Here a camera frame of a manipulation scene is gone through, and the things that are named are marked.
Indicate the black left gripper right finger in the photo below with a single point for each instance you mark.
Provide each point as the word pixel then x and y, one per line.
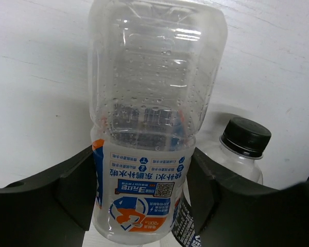
pixel 230 210

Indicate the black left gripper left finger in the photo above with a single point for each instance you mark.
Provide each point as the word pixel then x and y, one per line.
pixel 51 208

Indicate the clear Pepsi bottle black cap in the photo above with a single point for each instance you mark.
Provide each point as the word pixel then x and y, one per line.
pixel 242 143

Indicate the clear bottle blue orange label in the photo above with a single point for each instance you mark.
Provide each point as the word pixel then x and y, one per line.
pixel 151 70

